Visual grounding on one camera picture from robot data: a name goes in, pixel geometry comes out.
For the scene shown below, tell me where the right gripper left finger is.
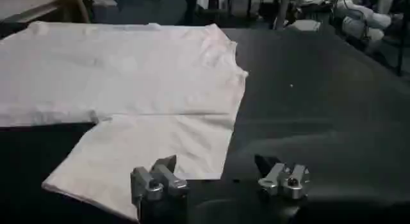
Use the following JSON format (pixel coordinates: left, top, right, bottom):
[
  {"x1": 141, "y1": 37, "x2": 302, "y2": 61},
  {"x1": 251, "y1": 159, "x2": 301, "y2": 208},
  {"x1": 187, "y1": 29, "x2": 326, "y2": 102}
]
[{"x1": 130, "y1": 154, "x2": 190, "y2": 207}]

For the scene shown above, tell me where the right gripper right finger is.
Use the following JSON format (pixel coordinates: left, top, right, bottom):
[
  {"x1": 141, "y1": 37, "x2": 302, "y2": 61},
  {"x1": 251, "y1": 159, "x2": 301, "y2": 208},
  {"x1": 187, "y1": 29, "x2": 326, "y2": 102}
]
[{"x1": 254, "y1": 154, "x2": 311, "y2": 200}]

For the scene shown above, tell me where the black table cloth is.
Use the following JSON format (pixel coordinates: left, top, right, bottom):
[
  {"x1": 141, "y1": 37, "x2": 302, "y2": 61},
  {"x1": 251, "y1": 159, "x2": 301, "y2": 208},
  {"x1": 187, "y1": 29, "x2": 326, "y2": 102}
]
[{"x1": 0, "y1": 26, "x2": 410, "y2": 224}]

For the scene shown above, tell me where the white humanoid robot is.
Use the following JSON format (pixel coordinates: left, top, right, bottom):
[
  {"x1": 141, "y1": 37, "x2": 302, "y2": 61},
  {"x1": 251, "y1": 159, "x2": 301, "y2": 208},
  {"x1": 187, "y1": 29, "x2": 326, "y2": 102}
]
[{"x1": 332, "y1": 0, "x2": 398, "y2": 50}]

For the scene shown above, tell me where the white shirt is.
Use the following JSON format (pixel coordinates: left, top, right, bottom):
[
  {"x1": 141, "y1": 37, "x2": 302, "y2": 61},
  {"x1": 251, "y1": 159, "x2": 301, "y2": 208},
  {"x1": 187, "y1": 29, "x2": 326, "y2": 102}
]
[{"x1": 0, "y1": 20, "x2": 249, "y2": 221}]

